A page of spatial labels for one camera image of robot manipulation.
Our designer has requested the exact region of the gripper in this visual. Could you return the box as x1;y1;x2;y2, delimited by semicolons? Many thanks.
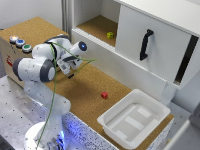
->
56;55;83;76

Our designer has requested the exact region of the wooden drawer box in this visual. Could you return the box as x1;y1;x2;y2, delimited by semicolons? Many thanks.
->
0;16;70;89

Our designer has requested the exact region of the green button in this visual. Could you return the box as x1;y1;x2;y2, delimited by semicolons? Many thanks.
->
21;43;33;54

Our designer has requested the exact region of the white cabinet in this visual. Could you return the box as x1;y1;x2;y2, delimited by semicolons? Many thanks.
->
70;0;200;107

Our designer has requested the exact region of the pink block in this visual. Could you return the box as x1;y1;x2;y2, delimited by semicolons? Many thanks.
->
101;91;109;100

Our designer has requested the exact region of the blue button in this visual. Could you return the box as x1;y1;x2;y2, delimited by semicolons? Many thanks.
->
15;38;26;49

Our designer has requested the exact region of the yellow block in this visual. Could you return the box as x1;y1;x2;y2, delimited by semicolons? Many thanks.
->
106;31;114;39

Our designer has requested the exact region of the red button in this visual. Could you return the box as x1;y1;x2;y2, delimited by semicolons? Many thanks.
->
9;35;19;45

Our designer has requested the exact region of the white plastic box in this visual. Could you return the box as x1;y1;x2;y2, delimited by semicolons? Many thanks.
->
96;88;172;150

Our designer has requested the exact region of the white sliding door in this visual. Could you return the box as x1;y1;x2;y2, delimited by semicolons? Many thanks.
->
114;3;195;85

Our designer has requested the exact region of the green cable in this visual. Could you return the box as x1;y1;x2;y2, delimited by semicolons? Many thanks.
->
35;41;98;150

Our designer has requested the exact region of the black door handle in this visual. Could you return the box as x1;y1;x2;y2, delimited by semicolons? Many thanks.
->
139;28;155;62

